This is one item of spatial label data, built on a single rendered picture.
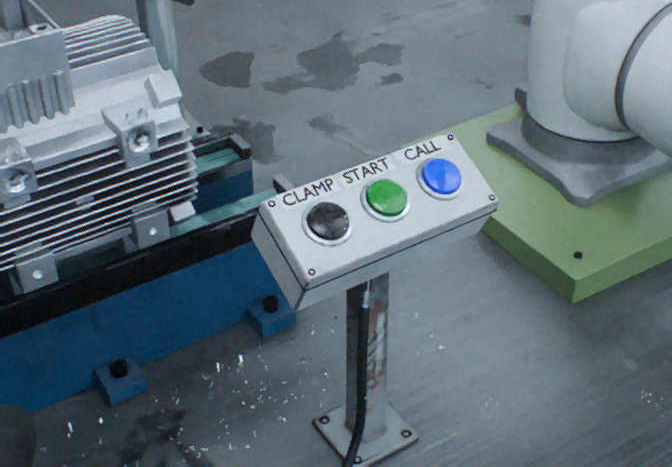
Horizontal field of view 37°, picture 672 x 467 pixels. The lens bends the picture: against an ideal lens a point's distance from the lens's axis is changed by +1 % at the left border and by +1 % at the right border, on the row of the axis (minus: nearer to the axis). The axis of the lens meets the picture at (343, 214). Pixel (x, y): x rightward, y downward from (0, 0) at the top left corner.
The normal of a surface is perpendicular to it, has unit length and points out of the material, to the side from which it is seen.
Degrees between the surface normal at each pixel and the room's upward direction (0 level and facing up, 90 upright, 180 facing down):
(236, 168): 90
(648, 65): 65
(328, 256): 26
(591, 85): 99
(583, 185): 11
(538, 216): 2
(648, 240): 2
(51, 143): 0
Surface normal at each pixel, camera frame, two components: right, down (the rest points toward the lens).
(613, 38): -0.67, 0.04
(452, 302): 0.00, -0.81
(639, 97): -0.91, 0.22
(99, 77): 0.57, 0.47
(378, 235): 0.24, -0.51
